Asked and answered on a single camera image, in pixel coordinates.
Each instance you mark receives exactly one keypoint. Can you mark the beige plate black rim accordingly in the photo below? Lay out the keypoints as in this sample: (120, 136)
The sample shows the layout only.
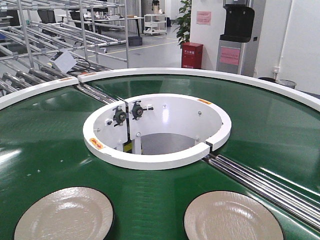
(73, 213)
(227, 215)

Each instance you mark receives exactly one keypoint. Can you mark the white shelf cart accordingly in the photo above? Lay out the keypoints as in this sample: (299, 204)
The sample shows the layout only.
(155, 24)

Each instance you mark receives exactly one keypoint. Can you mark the red fire extinguisher cabinet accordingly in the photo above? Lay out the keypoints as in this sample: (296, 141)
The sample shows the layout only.
(191, 55)

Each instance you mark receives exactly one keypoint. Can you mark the green potted plant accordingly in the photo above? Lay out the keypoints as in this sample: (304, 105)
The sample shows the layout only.
(184, 22)

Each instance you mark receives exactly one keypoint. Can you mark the grey black water dispenser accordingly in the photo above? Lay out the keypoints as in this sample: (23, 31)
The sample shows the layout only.
(238, 29)

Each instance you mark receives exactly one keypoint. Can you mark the white scanner box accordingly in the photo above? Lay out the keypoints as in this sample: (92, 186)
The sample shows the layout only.
(63, 61)

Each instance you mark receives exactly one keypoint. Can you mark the green circular conveyor belt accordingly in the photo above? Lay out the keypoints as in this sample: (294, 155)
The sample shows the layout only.
(42, 150)

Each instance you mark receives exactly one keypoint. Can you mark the white outer conveyor rim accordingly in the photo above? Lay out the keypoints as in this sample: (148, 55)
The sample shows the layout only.
(28, 92)

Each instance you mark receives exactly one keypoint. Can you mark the metal roller rack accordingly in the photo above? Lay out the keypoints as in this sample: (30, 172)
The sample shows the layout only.
(33, 31)

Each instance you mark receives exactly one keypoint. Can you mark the steel conveyor rollers right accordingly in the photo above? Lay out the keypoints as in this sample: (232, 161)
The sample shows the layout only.
(290, 200)

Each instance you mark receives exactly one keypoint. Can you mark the black bearing mount right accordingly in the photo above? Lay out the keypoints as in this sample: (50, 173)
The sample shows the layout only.
(137, 110)

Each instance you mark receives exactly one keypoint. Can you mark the black bearing mount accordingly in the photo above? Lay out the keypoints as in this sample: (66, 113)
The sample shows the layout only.
(119, 116)
(137, 110)

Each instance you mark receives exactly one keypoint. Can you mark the black bearing mount left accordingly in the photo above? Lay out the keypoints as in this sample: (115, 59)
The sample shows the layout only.
(119, 116)

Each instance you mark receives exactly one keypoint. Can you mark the pink wall notice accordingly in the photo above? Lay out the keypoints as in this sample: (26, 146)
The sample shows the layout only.
(203, 17)

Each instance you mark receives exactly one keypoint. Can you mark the wire mesh trash bin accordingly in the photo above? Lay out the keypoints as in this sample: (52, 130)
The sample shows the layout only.
(287, 83)

